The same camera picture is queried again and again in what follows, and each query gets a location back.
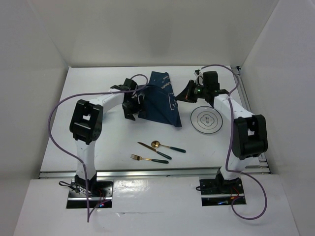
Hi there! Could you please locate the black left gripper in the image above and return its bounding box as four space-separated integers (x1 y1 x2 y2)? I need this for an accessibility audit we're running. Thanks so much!
122 95 146 121

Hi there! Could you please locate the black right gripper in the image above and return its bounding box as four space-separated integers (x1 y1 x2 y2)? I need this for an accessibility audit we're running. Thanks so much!
176 80 209 103

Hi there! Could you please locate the blue placemat with whale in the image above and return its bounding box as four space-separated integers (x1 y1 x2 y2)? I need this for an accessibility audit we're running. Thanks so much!
138 71 182 128

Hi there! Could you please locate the white plate with dark rim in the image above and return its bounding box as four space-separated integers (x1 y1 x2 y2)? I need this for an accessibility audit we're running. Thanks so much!
190 106 223 134

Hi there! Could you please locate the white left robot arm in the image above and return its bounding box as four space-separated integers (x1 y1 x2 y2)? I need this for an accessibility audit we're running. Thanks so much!
69 79 143 196

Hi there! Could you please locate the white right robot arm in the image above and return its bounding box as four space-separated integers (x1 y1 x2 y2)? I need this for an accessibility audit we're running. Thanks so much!
176 70 268 193

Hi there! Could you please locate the gold spoon green handle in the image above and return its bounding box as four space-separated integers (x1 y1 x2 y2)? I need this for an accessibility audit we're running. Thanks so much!
151 140 187 153

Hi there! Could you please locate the gold fork green handle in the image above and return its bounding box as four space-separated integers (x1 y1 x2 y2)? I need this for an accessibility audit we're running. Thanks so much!
130 154 169 164

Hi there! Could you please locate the gold knife green handle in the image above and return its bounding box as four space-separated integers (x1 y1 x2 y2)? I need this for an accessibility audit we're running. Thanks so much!
138 142 172 160

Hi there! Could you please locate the aluminium front rail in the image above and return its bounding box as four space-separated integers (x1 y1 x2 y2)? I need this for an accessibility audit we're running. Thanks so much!
39 167 271 179

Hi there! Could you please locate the aluminium rail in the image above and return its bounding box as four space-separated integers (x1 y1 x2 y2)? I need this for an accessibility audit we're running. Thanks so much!
231 65 271 174
39 167 271 179

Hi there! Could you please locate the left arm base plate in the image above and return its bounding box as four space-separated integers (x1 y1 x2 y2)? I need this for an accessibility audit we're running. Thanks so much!
59 181 114 209

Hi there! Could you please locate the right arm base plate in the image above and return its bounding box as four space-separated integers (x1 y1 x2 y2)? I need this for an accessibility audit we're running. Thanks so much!
195 178 247 207

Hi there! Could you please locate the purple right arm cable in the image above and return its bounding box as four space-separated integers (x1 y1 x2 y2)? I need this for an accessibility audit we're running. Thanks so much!
199 63 268 220

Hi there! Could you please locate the aluminium right side rail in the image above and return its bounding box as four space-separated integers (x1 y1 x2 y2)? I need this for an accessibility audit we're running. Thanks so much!
231 65 271 174

